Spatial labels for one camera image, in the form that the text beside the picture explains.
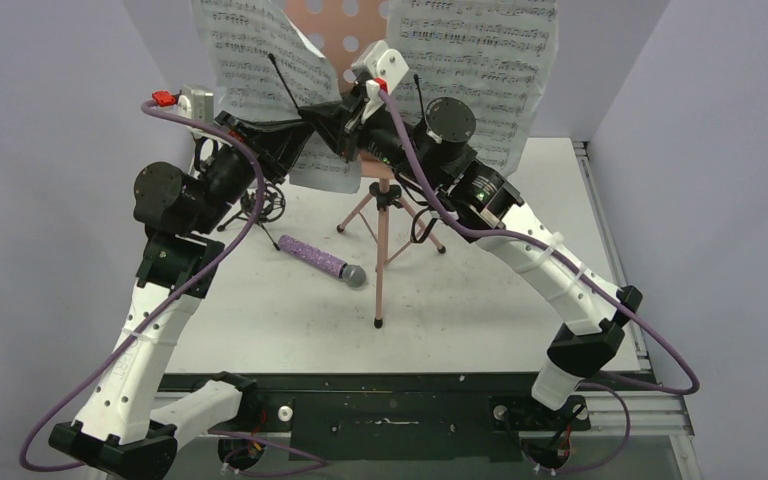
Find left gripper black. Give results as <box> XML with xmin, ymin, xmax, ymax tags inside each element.
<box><xmin>191</xmin><ymin>111</ymin><xmax>313</xmax><ymax>235</ymax></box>

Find white sheet music paper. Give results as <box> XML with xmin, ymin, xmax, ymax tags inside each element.
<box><xmin>386</xmin><ymin>0</ymin><xmax>559</xmax><ymax>175</ymax></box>
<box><xmin>191</xmin><ymin>1</ymin><xmax>361</xmax><ymax>194</ymax></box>

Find pink perforated music stand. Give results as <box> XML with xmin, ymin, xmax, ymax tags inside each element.
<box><xmin>283</xmin><ymin>0</ymin><xmax>448</xmax><ymax>331</ymax></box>

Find purple glitter microphone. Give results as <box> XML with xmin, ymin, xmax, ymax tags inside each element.
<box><xmin>277</xmin><ymin>235</ymin><xmax>367</xmax><ymax>289</ymax></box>

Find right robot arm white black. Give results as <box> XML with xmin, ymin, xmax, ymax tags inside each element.
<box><xmin>298</xmin><ymin>88</ymin><xmax>642</xmax><ymax>429</ymax></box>

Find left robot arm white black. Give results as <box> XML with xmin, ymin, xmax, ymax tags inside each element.
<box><xmin>48</xmin><ymin>113</ymin><xmax>313</xmax><ymax>479</ymax></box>

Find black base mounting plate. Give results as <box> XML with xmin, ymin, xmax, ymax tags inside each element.
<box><xmin>158</xmin><ymin>372</ymin><xmax>657</xmax><ymax>463</ymax></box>

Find right wrist camera silver box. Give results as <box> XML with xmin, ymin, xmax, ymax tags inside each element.
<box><xmin>350</xmin><ymin>40</ymin><xmax>409</xmax><ymax>93</ymax></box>

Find wrist camera silver box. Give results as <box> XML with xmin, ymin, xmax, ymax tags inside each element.
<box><xmin>350</xmin><ymin>40</ymin><xmax>409</xmax><ymax>93</ymax></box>
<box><xmin>151</xmin><ymin>84</ymin><xmax>215</xmax><ymax>122</ymax></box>

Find left wrist camera silver box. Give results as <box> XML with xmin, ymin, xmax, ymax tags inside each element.
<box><xmin>151</xmin><ymin>84</ymin><xmax>215</xmax><ymax>122</ymax></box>

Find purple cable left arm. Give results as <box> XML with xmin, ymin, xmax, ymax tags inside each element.
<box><xmin>18</xmin><ymin>99</ymin><xmax>267</xmax><ymax>473</ymax></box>

